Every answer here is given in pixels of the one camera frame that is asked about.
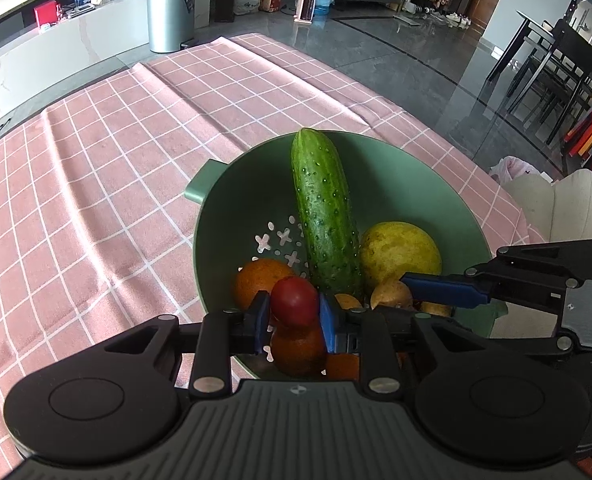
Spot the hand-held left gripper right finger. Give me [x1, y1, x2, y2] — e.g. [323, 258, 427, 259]
[320, 292, 482, 395]

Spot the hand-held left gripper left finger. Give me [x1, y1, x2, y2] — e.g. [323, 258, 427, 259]
[103, 291, 272, 397]

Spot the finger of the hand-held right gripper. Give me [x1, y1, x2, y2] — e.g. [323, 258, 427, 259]
[473, 330, 577, 358]
[400, 240, 592, 313]

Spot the brown kiwi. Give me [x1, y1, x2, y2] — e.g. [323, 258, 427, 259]
[418, 301, 453, 318]

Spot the red tomato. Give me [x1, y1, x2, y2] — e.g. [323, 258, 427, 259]
[270, 276, 322, 330]

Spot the small brown potato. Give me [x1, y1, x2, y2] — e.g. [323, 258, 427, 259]
[370, 280, 414, 311]

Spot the green colander bowl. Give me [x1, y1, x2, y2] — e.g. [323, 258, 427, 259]
[185, 131, 507, 382]

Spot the yellow round fruit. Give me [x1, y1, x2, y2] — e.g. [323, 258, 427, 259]
[358, 221, 443, 293]

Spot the cream armchair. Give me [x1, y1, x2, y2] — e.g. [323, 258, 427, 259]
[491, 169, 592, 341]

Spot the green cucumber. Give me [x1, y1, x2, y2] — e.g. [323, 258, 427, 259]
[291, 127, 366, 301]

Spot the pink white plastic bag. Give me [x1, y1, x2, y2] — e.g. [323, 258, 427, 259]
[488, 156, 552, 184]

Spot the pink checkered tablecloth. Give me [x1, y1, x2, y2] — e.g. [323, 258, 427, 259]
[0, 34, 547, 480]

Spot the black dining chair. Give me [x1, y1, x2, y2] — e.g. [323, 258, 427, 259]
[541, 19, 592, 146]
[487, 40, 557, 121]

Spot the black dining table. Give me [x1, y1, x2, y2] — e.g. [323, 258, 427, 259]
[486, 9, 592, 111]

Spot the pink space heater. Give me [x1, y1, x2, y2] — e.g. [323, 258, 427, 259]
[293, 0, 319, 24]

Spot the silver pedal trash can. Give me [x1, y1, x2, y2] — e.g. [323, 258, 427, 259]
[146, 0, 198, 54]

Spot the white marble media cabinet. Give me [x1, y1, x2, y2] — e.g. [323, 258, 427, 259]
[0, 0, 212, 133]

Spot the small red box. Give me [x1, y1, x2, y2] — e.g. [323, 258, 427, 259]
[33, 1, 59, 28]

